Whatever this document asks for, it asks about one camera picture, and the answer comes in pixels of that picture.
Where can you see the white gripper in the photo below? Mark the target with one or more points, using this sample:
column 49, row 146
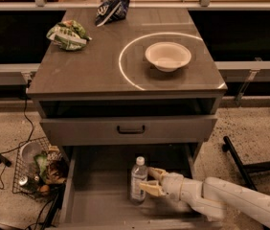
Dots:
column 172, row 185

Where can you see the clear plastic water bottle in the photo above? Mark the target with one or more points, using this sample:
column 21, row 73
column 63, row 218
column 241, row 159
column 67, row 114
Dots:
column 138, row 175

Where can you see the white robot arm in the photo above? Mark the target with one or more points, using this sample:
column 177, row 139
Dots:
column 209, row 197

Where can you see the open lower grey drawer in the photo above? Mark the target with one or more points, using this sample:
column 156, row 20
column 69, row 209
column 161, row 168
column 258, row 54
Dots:
column 98, row 187

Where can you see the grey drawer cabinet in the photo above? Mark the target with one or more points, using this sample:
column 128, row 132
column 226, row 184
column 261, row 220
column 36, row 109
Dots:
column 111, row 78

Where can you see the snack bags in basket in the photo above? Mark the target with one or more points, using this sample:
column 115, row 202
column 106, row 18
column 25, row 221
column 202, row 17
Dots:
column 51, row 165

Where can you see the black chair base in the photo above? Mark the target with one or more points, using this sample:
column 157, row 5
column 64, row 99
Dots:
column 245, row 169

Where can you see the white paper bowl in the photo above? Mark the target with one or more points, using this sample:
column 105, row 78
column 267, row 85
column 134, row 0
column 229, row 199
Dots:
column 168, row 56

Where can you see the green chip bag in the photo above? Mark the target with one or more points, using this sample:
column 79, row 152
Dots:
column 69, row 35

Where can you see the dark blue chip bag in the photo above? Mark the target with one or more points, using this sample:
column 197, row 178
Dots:
column 111, row 11

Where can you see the upper grey drawer with handle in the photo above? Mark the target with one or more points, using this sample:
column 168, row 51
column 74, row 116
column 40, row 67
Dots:
column 129, row 130

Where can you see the black wire basket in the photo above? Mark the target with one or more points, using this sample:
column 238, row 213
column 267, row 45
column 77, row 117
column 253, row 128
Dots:
column 26, row 180

